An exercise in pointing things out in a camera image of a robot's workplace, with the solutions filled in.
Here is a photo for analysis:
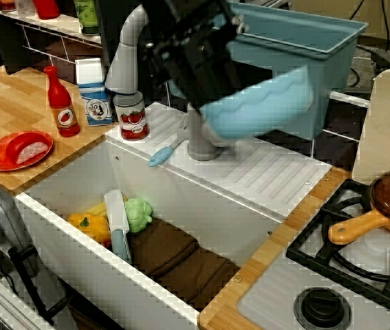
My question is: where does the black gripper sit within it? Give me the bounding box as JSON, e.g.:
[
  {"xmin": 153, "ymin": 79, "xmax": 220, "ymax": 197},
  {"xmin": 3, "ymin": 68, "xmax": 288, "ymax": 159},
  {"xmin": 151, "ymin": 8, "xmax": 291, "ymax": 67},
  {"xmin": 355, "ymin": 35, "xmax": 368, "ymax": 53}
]
[{"xmin": 151, "ymin": 13, "xmax": 250, "ymax": 109}]

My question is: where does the gray toy faucet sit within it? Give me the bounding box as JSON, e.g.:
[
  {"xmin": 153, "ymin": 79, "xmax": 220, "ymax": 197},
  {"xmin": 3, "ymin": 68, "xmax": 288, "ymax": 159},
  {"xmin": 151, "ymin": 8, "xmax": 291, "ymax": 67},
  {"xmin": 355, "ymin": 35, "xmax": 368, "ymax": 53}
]
[{"xmin": 105, "ymin": 3, "xmax": 230, "ymax": 162}]

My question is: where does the tomato can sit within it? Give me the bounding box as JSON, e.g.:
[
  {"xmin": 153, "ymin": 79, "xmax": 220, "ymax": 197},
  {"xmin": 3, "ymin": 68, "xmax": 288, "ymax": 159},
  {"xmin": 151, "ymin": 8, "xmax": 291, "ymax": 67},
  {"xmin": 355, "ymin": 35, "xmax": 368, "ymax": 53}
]
[{"xmin": 113, "ymin": 91, "xmax": 150, "ymax": 141}]

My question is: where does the blue white milk carton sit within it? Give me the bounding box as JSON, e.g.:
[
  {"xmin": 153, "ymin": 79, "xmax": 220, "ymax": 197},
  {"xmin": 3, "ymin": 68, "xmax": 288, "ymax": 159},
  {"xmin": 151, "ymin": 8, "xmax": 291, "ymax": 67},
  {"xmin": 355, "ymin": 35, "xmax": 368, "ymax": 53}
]
[{"xmin": 74, "ymin": 57, "xmax": 115, "ymax": 127}]

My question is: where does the white toy sink basin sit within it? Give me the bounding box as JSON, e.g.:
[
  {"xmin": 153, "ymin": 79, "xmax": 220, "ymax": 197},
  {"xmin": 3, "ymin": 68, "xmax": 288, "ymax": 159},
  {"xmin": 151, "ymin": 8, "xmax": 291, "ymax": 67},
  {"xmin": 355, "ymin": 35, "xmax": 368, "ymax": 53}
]
[{"xmin": 15, "ymin": 101, "xmax": 333, "ymax": 326}]

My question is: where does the red hot sauce bottle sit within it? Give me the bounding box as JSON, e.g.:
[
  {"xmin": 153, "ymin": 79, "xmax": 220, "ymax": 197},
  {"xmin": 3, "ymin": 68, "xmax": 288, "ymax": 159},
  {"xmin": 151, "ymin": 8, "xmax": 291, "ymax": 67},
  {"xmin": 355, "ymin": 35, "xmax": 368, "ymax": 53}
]
[{"xmin": 43, "ymin": 65, "xmax": 81, "ymax": 138}]

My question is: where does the white ledge shelf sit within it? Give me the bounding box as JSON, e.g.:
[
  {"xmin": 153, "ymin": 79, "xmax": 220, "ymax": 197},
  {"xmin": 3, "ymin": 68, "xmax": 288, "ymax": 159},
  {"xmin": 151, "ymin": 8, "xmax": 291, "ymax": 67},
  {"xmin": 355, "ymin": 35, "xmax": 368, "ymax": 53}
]
[{"xmin": 0, "ymin": 3, "xmax": 102, "ymax": 45}]

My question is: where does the green toy lettuce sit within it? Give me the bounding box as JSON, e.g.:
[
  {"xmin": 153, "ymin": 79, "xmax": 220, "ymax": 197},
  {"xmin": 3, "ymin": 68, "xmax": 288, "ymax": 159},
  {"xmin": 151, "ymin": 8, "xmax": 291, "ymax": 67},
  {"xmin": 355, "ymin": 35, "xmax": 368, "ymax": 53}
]
[{"xmin": 124, "ymin": 197, "xmax": 153, "ymax": 234}]

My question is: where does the red ketchup squeeze bottle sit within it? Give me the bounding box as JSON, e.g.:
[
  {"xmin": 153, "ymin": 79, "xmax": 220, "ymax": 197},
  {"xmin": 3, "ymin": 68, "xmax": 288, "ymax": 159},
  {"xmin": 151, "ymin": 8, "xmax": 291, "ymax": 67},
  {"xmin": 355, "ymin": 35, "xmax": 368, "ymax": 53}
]
[{"xmin": 32, "ymin": 0, "xmax": 61, "ymax": 20}]

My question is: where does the yellow toy corn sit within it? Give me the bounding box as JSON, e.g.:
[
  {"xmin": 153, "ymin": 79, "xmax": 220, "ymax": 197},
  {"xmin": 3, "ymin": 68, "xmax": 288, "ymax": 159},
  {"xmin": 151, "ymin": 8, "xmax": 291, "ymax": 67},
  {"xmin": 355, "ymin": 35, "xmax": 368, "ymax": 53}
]
[{"xmin": 84, "ymin": 195, "xmax": 129, "ymax": 217}]

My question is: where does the white lidded jar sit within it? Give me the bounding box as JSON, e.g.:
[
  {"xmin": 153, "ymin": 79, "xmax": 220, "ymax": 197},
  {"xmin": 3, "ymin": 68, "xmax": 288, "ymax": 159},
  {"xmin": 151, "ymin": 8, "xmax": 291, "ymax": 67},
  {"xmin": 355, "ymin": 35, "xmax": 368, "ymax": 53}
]
[{"xmin": 14, "ymin": 0, "xmax": 37, "ymax": 14}]

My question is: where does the light wood panel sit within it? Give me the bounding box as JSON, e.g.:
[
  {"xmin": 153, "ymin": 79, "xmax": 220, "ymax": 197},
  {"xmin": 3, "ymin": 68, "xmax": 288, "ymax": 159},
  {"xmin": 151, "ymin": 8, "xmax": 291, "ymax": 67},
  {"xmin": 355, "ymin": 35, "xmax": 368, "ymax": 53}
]
[{"xmin": 352, "ymin": 68, "xmax": 390, "ymax": 183}]

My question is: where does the brown cloth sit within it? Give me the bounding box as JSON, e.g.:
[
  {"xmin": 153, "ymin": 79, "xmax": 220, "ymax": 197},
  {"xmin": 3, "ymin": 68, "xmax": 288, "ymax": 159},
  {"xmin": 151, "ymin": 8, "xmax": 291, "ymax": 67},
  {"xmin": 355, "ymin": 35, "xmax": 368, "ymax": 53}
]
[{"xmin": 125, "ymin": 218, "xmax": 250, "ymax": 312}]

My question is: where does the yellow toy bell pepper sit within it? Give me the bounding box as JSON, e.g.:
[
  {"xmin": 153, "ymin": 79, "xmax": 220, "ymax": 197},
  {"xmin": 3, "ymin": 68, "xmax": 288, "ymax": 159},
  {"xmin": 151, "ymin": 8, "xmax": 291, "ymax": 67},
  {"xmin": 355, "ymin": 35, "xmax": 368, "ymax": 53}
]
[{"xmin": 66, "ymin": 212, "xmax": 112, "ymax": 248}]

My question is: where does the black stove grate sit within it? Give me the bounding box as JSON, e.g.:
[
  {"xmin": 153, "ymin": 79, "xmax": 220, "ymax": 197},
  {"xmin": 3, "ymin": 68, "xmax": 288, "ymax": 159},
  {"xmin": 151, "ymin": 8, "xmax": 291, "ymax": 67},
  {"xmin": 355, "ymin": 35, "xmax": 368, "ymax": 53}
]
[{"xmin": 286, "ymin": 178, "xmax": 390, "ymax": 312}]

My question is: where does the white stove top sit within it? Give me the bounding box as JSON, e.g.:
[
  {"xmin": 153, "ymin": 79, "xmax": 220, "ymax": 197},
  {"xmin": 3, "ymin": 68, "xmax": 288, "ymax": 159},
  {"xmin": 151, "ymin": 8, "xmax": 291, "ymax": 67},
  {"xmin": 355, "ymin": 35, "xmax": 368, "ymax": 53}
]
[{"xmin": 237, "ymin": 178, "xmax": 390, "ymax": 330}]

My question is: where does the black stove knob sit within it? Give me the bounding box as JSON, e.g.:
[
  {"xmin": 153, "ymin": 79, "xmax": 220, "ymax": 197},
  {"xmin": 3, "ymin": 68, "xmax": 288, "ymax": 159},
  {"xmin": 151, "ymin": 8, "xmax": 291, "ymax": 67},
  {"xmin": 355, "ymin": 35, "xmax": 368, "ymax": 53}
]
[{"xmin": 293, "ymin": 287, "xmax": 356, "ymax": 330}]

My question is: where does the blue handled white spatula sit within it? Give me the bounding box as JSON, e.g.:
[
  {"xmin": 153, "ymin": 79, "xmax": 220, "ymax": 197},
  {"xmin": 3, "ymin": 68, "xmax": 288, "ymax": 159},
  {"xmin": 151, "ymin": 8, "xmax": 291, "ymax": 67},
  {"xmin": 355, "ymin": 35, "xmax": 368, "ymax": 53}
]
[{"xmin": 147, "ymin": 116, "xmax": 191, "ymax": 168}]

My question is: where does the blue handled toy knife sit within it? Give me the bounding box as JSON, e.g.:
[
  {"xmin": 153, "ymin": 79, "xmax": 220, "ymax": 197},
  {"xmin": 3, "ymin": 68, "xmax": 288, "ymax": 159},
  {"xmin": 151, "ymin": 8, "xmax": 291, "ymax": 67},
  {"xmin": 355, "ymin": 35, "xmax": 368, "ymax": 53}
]
[{"xmin": 103, "ymin": 189, "xmax": 133, "ymax": 264}]

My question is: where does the black cable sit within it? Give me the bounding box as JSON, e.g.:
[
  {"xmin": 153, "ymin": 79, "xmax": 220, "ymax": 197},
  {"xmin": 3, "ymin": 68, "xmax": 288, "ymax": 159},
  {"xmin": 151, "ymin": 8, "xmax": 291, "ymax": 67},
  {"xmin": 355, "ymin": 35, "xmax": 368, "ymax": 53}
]
[{"xmin": 349, "ymin": 0, "xmax": 390, "ymax": 52}]

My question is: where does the black clamp handle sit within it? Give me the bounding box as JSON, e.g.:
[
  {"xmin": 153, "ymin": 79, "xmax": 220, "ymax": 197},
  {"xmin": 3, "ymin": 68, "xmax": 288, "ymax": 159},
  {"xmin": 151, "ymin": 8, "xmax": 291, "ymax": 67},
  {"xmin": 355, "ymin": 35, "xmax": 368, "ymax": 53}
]
[{"xmin": 7, "ymin": 245, "xmax": 75, "ymax": 326}]

